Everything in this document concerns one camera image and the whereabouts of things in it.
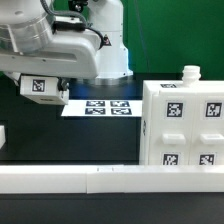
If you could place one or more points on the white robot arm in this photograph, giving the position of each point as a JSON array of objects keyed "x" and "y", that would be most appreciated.
[{"x": 28, "y": 26}]

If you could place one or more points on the white marker sheet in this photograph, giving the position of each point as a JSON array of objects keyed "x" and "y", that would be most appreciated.
[{"x": 103, "y": 108}]

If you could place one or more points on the white cabinet door panel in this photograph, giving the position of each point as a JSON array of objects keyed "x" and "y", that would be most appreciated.
[{"x": 172, "y": 117}]

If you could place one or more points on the white cabinet top block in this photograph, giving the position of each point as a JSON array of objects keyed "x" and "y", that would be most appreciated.
[{"x": 43, "y": 90}]

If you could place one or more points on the white L-shaped fence wall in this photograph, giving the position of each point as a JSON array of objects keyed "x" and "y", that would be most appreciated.
[{"x": 40, "y": 179}]

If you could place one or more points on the white block at left edge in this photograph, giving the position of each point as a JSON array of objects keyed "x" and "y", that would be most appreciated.
[{"x": 2, "y": 136}]

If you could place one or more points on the white cabinet body box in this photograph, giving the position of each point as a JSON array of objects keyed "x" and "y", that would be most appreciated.
[{"x": 190, "y": 83}]

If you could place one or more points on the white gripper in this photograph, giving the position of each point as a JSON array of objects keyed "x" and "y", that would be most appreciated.
[{"x": 70, "y": 54}]

